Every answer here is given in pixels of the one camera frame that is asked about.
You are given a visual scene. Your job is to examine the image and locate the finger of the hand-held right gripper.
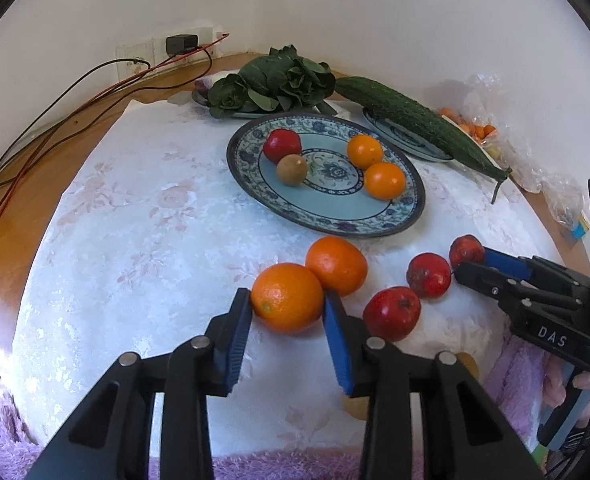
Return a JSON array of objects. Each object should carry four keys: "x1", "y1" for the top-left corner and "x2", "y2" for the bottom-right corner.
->
[
  {"x1": 482, "y1": 247, "x2": 590, "y2": 291},
  {"x1": 454, "y1": 260, "x2": 586, "y2": 331}
]

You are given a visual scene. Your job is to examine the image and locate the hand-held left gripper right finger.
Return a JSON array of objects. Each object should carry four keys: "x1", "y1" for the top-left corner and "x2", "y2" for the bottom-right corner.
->
[{"x1": 323, "y1": 292, "x2": 546, "y2": 480}]

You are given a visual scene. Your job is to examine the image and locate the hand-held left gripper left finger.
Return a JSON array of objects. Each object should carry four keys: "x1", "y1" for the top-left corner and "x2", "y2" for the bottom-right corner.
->
[{"x1": 25, "y1": 287, "x2": 253, "y2": 480}]

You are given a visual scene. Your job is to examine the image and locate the red apple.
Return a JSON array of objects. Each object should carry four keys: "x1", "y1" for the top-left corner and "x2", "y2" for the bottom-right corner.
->
[
  {"x1": 363, "y1": 286, "x2": 421, "y2": 342},
  {"x1": 263, "y1": 129, "x2": 302, "y2": 164},
  {"x1": 407, "y1": 254, "x2": 452, "y2": 299},
  {"x1": 449, "y1": 235, "x2": 486, "y2": 268}
]

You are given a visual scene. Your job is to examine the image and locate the orange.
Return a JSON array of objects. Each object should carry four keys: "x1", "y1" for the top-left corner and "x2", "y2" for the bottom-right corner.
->
[
  {"x1": 251, "y1": 263, "x2": 325, "y2": 336},
  {"x1": 305, "y1": 236, "x2": 368, "y2": 297},
  {"x1": 364, "y1": 162, "x2": 406, "y2": 201},
  {"x1": 347, "y1": 135, "x2": 384, "y2": 170}
]

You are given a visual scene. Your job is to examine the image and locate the large blue patterned plate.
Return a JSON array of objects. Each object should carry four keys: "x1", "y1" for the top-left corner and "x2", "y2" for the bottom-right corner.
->
[{"x1": 226, "y1": 114, "x2": 426, "y2": 238}]

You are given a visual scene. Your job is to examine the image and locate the brown kiwi fruit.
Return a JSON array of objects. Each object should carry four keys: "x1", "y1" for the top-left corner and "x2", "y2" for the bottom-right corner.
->
[{"x1": 276, "y1": 154, "x2": 308, "y2": 187}]

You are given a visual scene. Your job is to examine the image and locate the blue yellow packet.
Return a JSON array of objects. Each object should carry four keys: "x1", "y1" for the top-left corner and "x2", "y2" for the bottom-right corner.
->
[{"x1": 568, "y1": 212, "x2": 590, "y2": 243}]

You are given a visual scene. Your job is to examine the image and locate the clear plastic bag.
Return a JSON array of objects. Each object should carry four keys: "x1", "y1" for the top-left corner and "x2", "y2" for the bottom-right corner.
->
[{"x1": 425, "y1": 72, "x2": 590, "y2": 231}]

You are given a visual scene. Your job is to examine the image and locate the pile of small tangerines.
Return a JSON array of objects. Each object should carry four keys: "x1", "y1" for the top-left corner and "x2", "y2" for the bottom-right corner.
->
[{"x1": 437, "y1": 106, "x2": 498, "y2": 141}]

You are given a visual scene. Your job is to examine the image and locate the white floral tablecloth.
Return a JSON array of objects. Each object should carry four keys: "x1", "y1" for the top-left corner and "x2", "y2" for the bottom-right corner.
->
[{"x1": 12, "y1": 97, "x2": 566, "y2": 461}]

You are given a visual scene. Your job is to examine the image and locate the small blue patterned plate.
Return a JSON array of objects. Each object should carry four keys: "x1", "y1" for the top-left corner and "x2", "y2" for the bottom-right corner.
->
[{"x1": 362, "y1": 107, "x2": 456, "y2": 163}]

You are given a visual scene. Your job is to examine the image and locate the green cucumber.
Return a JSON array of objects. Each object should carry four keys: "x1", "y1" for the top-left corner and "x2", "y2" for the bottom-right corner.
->
[{"x1": 335, "y1": 76, "x2": 513, "y2": 204}]

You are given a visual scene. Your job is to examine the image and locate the blue rimmed dish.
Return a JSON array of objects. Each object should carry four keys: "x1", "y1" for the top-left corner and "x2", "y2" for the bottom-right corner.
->
[{"x1": 191, "y1": 74, "x2": 338, "y2": 120}]

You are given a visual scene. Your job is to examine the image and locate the purple fluffy towel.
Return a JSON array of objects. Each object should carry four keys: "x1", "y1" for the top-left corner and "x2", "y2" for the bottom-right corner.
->
[{"x1": 0, "y1": 330, "x2": 576, "y2": 480}]

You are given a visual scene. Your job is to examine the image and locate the leafy green vegetable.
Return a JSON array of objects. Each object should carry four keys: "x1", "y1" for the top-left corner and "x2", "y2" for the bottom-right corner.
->
[{"x1": 206, "y1": 45, "x2": 336, "y2": 120}]

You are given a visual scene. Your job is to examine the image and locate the black power adapter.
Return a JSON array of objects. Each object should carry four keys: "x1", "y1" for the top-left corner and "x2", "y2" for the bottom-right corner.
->
[{"x1": 166, "y1": 34, "x2": 199, "y2": 57}]

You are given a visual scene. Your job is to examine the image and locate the red cable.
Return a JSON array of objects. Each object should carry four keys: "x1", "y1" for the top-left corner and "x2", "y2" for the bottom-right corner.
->
[{"x1": 0, "y1": 32, "x2": 231, "y2": 266}]

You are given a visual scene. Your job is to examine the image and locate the white wall socket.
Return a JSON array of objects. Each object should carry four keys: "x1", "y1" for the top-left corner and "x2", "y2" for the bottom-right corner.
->
[{"x1": 116, "y1": 30, "x2": 223, "y2": 78}]

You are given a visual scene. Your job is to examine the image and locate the black cable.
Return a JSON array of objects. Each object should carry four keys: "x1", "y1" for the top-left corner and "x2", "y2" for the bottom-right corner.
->
[{"x1": 0, "y1": 47, "x2": 213, "y2": 201}]

